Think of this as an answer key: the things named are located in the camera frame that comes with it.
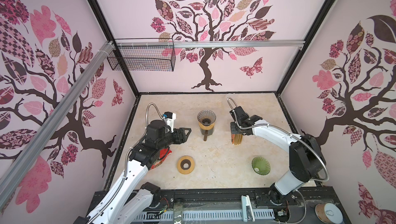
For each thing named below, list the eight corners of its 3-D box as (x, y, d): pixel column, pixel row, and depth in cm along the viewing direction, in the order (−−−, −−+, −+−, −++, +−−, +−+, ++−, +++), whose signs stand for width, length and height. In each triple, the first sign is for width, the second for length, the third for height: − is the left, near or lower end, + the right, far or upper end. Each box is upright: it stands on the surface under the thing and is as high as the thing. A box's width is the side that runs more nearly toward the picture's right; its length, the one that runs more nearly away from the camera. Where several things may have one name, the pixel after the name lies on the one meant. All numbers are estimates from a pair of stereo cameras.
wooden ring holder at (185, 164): (176, 174, 84) (176, 172, 82) (178, 157, 90) (178, 155, 88) (194, 174, 84) (194, 172, 82) (195, 157, 90) (195, 155, 88)
